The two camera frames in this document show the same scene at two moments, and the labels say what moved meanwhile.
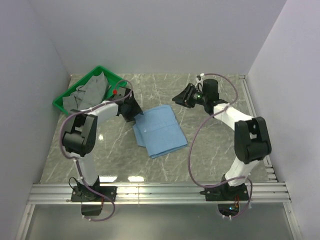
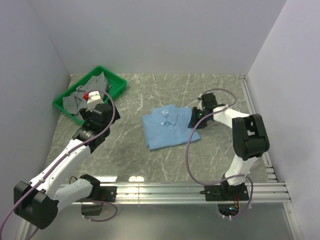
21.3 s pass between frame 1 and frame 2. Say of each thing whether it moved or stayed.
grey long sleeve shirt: stayed
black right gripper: moved
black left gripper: moved
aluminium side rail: stayed
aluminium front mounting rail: stayed
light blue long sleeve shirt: moved
